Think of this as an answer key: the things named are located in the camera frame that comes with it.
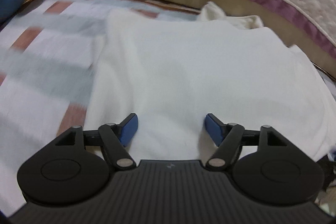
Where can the checkered pastel floor rug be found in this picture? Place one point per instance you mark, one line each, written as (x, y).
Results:
(47, 75)

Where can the white fleece zip jacket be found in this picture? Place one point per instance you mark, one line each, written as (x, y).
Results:
(172, 74)

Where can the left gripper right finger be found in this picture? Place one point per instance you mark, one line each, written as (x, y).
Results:
(227, 138)

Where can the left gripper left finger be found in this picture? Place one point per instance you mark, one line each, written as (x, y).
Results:
(115, 138)

